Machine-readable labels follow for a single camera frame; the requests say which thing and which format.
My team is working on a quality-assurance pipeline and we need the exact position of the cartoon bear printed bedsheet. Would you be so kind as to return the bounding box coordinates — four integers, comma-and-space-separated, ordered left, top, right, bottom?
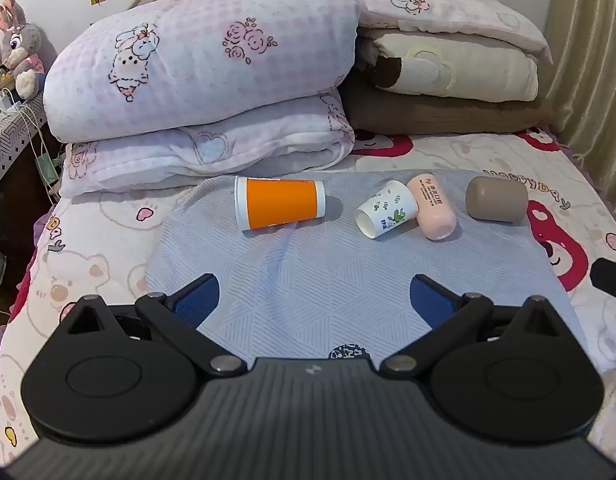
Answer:
0, 129, 616, 467

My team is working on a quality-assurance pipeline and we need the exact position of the pink bear-print pillow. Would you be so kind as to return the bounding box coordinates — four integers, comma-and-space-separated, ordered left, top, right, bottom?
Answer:
310, 0, 554, 64

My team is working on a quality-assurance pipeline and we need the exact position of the beige curtain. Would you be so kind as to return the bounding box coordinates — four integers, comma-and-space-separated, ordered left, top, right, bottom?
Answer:
542, 0, 616, 212

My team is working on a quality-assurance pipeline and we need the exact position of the patterned bedside table cloth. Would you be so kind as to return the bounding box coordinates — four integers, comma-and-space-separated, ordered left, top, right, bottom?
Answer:
0, 92, 50, 202

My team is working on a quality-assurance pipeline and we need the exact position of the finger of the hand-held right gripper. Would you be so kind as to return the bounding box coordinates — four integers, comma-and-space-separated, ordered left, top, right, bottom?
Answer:
590, 258, 616, 332

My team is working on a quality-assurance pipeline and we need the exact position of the brown pillow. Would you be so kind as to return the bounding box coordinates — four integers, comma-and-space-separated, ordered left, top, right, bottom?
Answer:
340, 71, 559, 136

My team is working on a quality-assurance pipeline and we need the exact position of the grey plush rabbit toy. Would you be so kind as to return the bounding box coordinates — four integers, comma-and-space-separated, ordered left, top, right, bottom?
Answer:
0, 0, 47, 101

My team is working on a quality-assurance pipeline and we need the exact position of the white leaf-print paper cup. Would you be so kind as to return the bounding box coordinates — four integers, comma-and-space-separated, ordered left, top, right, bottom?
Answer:
354, 180, 419, 240

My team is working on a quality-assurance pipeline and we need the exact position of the light grey quilted mat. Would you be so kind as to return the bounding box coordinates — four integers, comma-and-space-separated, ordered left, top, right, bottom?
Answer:
145, 168, 581, 362

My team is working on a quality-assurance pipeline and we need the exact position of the green face mask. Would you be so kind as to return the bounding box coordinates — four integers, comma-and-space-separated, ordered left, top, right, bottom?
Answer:
35, 152, 62, 195

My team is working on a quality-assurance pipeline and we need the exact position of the beige folded blanket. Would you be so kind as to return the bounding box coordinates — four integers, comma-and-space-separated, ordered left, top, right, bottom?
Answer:
357, 27, 541, 104

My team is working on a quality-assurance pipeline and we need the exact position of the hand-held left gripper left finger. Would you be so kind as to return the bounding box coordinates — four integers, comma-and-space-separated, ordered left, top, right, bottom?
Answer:
62, 274, 247, 377

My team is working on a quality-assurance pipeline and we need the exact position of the orange and white cup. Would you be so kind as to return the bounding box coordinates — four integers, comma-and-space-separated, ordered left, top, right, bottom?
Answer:
233, 175, 327, 231

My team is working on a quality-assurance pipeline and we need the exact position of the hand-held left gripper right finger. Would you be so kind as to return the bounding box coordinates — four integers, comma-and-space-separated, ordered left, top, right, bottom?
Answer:
379, 275, 564, 379

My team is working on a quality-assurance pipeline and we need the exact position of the grey-brown cup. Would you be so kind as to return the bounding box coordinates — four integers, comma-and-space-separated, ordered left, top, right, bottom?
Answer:
465, 175, 529, 224

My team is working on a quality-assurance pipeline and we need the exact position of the white charging cable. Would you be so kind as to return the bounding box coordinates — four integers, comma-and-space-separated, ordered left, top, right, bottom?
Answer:
0, 88, 53, 173

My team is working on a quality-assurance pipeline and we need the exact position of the pink cup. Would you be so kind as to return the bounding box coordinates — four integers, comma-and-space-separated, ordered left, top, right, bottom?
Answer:
406, 174, 459, 241

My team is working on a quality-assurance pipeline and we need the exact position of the pink checked folded duvet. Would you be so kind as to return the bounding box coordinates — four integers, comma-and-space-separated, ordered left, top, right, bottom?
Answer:
43, 0, 361, 199

